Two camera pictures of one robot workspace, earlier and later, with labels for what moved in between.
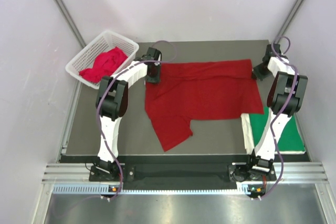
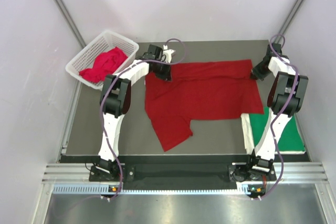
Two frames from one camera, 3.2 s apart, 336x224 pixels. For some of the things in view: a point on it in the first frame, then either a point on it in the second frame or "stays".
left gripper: (155, 79) -> (166, 75)
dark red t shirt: (192, 91) stays
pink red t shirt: (105, 64) stays
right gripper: (256, 74) stays
